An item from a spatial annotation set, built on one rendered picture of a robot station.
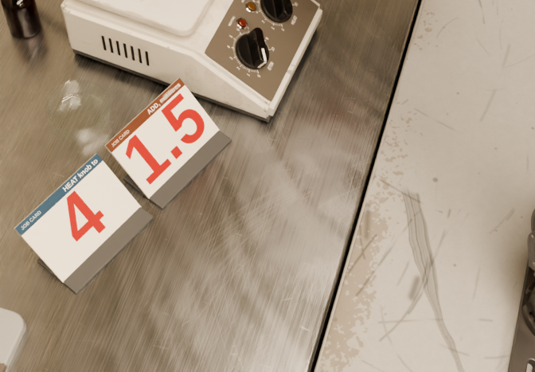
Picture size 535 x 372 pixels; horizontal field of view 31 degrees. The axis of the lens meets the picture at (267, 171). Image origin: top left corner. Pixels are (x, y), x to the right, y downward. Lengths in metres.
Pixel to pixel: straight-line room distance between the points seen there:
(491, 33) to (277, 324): 0.36
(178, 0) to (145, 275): 0.23
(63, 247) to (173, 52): 0.19
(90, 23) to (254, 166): 0.19
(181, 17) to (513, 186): 0.32
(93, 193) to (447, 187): 0.30
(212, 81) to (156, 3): 0.08
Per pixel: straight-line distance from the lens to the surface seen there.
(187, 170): 0.82
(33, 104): 0.88
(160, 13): 0.81
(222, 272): 0.78
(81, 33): 0.86
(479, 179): 0.85
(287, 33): 0.86
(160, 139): 0.81
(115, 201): 0.80
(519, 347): 0.78
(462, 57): 0.92
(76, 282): 0.78
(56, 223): 0.78
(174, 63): 0.83
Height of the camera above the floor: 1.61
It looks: 59 degrees down
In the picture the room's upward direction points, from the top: 4 degrees clockwise
